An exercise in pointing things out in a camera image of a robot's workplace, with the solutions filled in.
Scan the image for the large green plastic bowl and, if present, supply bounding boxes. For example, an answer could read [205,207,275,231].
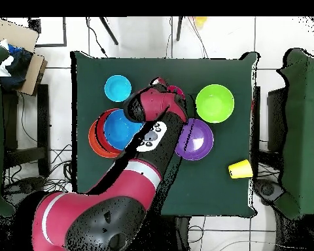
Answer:
[195,84,236,124]

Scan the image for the orange plastic bowl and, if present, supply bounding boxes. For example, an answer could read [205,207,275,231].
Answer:
[88,119,124,159]
[96,109,128,155]

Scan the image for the blue and white cloth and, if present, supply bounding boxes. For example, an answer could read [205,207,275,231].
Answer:
[0,41,33,91]

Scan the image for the cardboard box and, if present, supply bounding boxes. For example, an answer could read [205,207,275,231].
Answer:
[0,20,49,97]

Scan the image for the purple plastic bowl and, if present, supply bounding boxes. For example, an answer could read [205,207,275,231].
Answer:
[175,118,215,161]

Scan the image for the black equipment base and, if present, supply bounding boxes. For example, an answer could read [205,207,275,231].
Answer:
[2,176,47,199]
[253,176,285,206]

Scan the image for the black bench frame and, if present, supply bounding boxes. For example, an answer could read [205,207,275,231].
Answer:
[250,86,288,169]
[2,83,52,177]

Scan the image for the dark green tablecloth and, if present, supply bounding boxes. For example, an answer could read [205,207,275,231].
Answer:
[70,50,260,219]

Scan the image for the small cyan plastic bowl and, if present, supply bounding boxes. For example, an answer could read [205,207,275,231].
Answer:
[104,75,133,103]

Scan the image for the large blue plastic bowl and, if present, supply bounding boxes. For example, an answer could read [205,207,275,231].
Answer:
[104,109,145,152]

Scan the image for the tangled black floor cables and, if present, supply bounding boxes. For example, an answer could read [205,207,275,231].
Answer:
[5,143,77,197]

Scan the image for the black tripod leg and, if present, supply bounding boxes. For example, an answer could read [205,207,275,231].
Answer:
[98,16,120,46]
[175,16,184,42]

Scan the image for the small yellow object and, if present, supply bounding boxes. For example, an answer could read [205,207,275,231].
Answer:
[193,16,208,29]

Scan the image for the yellow plastic cup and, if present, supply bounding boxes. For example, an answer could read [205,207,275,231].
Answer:
[228,159,254,180]

